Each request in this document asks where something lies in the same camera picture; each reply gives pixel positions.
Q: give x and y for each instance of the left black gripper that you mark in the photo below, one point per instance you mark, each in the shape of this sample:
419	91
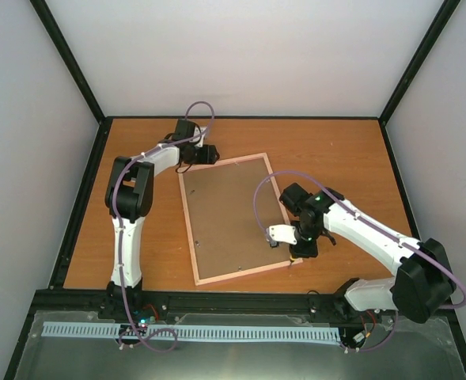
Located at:
208	157

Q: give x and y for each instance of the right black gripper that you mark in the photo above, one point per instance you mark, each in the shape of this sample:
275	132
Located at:
312	250

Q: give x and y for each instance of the pink wooden picture frame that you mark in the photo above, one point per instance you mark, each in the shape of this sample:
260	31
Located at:
232	277

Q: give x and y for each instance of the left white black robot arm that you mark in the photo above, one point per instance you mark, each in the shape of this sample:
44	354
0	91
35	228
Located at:
129	195

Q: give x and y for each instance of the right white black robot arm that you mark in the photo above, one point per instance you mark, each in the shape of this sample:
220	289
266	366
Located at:
420	280

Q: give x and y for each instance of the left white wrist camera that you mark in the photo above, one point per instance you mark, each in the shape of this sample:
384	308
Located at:
201	132

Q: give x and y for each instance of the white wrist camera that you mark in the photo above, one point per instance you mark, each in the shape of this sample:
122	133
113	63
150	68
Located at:
201	132
281	234

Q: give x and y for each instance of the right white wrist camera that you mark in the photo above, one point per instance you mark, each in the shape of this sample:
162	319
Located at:
281	234

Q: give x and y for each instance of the brown frame backing board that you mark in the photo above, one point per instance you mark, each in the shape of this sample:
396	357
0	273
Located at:
232	217

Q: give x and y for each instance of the black aluminium cage frame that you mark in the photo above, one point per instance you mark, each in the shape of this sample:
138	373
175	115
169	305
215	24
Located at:
56	298

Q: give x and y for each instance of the metal base plate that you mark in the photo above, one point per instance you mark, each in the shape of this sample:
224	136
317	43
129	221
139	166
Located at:
397	349

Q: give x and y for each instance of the light blue cable duct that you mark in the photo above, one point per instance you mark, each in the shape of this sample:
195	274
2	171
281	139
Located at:
195	333

